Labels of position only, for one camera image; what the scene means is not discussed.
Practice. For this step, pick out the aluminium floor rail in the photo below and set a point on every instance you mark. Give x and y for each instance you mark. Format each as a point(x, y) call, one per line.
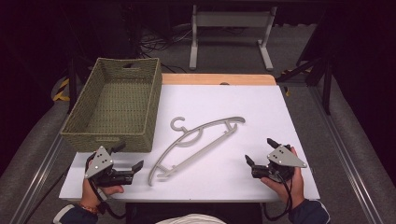
point(342, 149)
point(37, 186)

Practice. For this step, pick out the white metal table frame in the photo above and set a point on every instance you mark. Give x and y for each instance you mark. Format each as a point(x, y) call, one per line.
point(232, 19)

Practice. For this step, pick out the person's left hand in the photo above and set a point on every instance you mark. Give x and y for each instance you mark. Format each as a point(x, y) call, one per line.
point(93, 194)

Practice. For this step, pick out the white table board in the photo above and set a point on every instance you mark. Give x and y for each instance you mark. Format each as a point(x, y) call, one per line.
point(249, 109)

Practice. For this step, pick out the person's white shirt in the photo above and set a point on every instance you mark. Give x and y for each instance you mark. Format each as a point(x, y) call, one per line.
point(191, 219)

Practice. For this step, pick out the grey plastic clothes hanger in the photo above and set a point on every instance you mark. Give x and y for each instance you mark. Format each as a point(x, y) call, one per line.
point(236, 119)

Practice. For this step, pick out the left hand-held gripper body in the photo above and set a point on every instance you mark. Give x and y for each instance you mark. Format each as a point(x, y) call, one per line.
point(99, 162)

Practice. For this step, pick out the person's right hand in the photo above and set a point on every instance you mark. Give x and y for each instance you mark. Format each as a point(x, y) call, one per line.
point(296, 186)

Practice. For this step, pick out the black metal stand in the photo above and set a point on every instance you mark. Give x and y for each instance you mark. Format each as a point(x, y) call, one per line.
point(326, 90)
point(72, 87)

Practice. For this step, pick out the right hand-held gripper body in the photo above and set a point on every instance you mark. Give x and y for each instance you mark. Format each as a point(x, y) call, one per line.
point(281, 158)

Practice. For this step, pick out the yellow black striped tape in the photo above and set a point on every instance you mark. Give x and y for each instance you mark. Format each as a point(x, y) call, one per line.
point(60, 97)
point(286, 91)

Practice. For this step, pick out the green woven basket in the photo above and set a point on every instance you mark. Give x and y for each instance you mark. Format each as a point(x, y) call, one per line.
point(118, 102)

